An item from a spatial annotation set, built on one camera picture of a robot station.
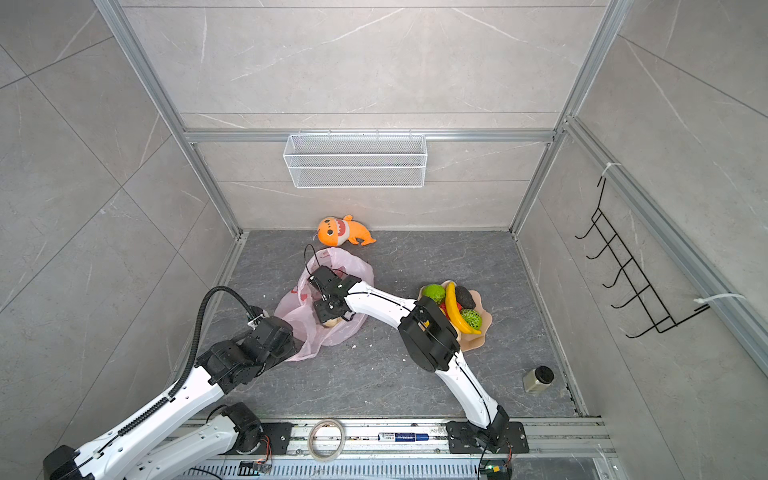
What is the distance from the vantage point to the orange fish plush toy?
1.12 metres

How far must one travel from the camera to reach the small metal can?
0.76 m

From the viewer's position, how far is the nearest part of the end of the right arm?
69 centimetres

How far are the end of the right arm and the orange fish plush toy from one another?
1.08 feet

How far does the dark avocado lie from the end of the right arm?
361 millimetres

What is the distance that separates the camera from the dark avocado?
36.4 inches

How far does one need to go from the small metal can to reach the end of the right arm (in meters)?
0.51
